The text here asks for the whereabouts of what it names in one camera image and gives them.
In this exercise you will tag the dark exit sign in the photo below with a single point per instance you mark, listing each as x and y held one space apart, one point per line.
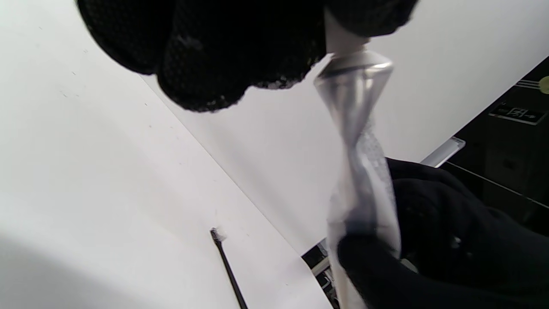
517 113

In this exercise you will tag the person's left hand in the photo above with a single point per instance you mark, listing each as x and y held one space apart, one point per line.
214 47

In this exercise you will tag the silver toothpaste tube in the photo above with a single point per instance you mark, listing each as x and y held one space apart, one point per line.
356 107

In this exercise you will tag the person's right hand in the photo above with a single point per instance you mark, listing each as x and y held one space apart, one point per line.
450 257

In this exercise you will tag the yellow round knob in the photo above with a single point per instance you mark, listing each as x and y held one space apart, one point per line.
544 85

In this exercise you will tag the white backdrop panel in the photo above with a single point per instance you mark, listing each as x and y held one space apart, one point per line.
266 150

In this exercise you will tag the black toothbrush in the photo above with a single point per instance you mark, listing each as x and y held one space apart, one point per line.
227 266

